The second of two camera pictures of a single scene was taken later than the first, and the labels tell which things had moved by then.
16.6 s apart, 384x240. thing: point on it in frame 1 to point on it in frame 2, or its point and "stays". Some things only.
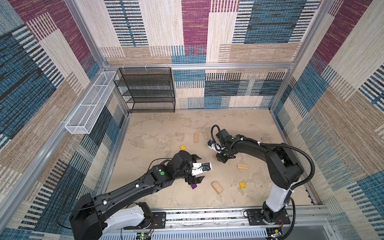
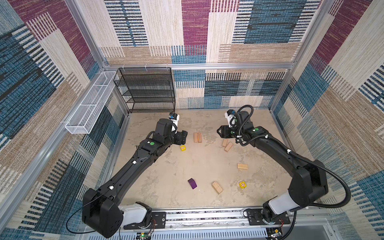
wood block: [196, 137] stays
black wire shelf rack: [146, 89] stays
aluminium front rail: [307, 223] stays
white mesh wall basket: [88, 114] stays
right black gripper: [224, 160] to [224, 131]
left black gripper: [193, 179] to [180, 137]
